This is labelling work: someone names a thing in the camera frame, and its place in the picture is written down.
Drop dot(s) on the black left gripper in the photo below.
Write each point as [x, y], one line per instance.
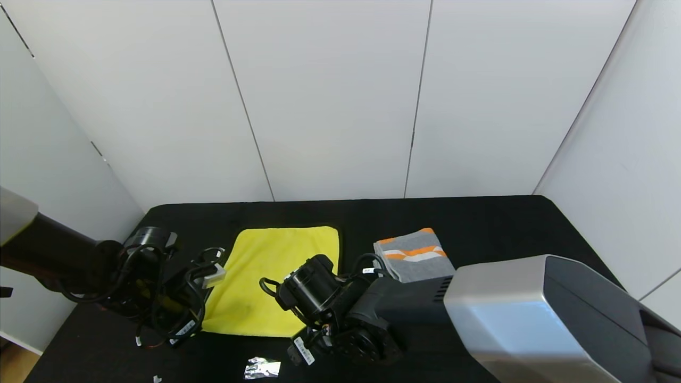
[183, 331]

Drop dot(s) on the crumpled silver foil scrap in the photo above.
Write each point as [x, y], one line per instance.
[262, 368]

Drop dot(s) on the yellow microfibre towel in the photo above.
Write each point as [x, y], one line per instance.
[276, 255]

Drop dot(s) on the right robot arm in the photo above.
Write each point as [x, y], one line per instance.
[532, 314]

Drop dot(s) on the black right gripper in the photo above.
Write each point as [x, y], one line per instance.
[304, 351]

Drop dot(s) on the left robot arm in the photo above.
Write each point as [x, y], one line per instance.
[53, 255]

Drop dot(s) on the black fabric table cover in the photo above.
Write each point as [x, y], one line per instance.
[505, 223]

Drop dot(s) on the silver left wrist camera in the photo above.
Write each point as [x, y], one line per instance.
[214, 275]

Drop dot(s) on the grey towel with orange stripes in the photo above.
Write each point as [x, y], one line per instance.
[415, 260]

